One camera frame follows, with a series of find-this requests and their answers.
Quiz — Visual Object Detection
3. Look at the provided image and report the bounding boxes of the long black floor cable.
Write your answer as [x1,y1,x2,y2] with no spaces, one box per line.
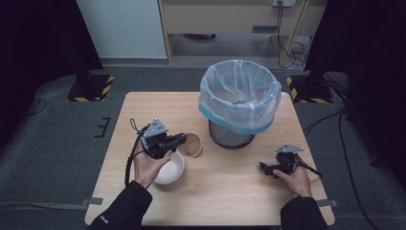
[337,109,381,230]

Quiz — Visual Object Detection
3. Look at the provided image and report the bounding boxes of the white wall power outlet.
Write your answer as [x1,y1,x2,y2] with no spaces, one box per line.
[272,0,297,8]

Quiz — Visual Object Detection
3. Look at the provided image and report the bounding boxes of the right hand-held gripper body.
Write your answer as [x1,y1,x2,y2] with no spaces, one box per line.
[271,144,305,176]

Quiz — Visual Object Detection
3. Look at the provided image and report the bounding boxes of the white disposable bowl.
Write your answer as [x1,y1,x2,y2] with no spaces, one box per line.
[153,150,186,186]

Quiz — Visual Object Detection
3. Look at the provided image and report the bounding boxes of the grey tape strip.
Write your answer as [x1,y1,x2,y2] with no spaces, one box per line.
[316,198,339,208]
[81,196,104,207]

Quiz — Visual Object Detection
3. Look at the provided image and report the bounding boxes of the brown paper cup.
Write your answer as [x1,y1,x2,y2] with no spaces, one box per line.
[177,131,204,159]

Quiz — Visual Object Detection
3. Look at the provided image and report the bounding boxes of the hand-held gripper black cable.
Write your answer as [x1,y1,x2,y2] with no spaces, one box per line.
[124,118,151,188]
[298,160,323,178]

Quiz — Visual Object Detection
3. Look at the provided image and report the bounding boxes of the left hand-held gripper black cable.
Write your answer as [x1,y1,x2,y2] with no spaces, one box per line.
[124,118,151,188]

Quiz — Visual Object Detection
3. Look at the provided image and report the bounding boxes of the right hand-held gripper black cable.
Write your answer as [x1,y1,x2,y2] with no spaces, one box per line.
[298,160,323,178]

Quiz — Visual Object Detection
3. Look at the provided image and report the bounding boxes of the black outlet cable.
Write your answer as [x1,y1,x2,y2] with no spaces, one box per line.
[275,2,308,70]

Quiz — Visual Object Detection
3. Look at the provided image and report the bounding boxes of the dark curtain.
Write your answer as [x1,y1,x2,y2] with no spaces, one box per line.
[0,0,105,148]
[304,0,406,190]

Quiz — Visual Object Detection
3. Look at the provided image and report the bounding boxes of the person's right hand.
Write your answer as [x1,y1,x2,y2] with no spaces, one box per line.
[272,165,313,198]

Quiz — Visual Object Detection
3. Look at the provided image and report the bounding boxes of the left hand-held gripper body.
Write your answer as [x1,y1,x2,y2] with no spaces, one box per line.
[139,117,180,160]

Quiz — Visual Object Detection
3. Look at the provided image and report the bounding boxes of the person's left hand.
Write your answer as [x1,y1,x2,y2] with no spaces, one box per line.
[132,140,173,190]

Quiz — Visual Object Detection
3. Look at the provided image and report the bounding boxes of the black stand base yellow stripes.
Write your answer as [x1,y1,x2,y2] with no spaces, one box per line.
[285,71,335,104]
[66,58,116,104]

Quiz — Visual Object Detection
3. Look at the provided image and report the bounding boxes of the thin black floor cable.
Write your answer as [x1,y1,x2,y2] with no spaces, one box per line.
[26,98,49,117]

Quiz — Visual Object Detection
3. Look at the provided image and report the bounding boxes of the translucent blue trash bag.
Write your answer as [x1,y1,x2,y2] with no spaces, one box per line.
[198,59,283,135]

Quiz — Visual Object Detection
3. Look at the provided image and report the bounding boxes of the metal mesh trash bin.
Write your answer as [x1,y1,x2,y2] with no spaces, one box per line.
[208,119,257,150]

